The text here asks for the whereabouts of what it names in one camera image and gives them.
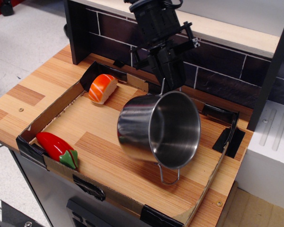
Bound stainless steel pot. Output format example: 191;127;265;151
117;90;201;171

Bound red chili pepper toy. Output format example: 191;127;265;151
36;132;78;169

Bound black chair wheel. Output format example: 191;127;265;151
0;0;14;16

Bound cardboard fence with black tape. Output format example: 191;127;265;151
17;57;252;227

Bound salmon nigiri sushi toy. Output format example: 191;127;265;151
89;74;118;105

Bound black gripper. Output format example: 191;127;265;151
130;4;200;90

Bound white plastic sink drainer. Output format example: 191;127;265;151
236;101;284;208

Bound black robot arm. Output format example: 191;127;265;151
129;0;200;91

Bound brick pattern backsplash shelf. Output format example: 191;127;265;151
63;0;284;132

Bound black panel under table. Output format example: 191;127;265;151
66;199;144;227

